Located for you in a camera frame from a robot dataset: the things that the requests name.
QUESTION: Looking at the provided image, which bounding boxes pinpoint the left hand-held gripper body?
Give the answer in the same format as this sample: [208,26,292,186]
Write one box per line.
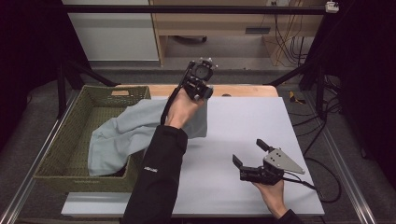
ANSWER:
[179,57,219,102]

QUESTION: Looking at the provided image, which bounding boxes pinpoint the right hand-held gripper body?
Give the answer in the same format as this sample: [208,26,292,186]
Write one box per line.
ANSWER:
[239,147,306,187]

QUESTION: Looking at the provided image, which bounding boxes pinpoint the light blue-grey cloth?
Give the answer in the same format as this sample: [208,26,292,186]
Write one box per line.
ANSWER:
[87,97,209,178]

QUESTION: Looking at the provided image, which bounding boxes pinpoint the green woven basket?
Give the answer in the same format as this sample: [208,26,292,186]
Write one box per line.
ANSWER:
[32,84,153,193]

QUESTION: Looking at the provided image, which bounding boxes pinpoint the person's left hand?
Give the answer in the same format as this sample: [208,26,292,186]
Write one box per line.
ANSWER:
[164,88,206,130]

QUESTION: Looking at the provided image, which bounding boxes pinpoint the person's right hand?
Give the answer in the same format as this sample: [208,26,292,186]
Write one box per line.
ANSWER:
[251,178,290,219]

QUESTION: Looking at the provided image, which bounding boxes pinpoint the grey table mat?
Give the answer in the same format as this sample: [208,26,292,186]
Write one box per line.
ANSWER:
[61,95,326,218]

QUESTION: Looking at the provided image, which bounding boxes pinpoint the yellow and black tape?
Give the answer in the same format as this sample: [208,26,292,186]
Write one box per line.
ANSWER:
[289,91,306,105]

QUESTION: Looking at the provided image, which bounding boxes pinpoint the wooden desk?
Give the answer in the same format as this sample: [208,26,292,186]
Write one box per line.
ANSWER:
[148,0,327,67]

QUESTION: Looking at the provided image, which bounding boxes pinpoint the black metal stand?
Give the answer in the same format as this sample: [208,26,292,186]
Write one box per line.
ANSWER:
[263,60,329,119]
[56,60,121,119]

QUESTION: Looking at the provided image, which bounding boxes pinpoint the white cabinet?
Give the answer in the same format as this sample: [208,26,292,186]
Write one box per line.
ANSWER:
[61,0,160,62]

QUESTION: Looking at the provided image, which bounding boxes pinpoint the small white device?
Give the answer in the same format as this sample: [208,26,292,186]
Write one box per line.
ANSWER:
[324,1,340,14]

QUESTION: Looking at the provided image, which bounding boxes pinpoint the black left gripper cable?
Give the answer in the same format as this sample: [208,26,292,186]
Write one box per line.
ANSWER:
[160,61,196,126]

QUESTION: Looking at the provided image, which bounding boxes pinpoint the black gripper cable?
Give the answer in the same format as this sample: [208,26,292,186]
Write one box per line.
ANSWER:
[281,157,343,204]
[160,61,196,126]

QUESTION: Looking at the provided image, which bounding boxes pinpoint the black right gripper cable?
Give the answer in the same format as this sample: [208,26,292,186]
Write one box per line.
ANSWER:
[281,157,343,204]

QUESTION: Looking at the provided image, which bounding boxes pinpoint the black floor cables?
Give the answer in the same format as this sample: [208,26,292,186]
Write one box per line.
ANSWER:
[288,74,344,157]

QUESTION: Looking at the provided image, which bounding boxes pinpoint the silver metal rail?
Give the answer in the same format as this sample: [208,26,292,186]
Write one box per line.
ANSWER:
[302,91,378,224]
[0,89,79,224]

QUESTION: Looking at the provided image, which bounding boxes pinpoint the black horizontal frame bar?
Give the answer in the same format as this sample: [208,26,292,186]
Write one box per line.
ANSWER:
[61,4,328,16]

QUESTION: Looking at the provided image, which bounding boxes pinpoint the bundle of background cables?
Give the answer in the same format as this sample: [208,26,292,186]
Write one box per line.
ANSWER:
[268,0,312,67]

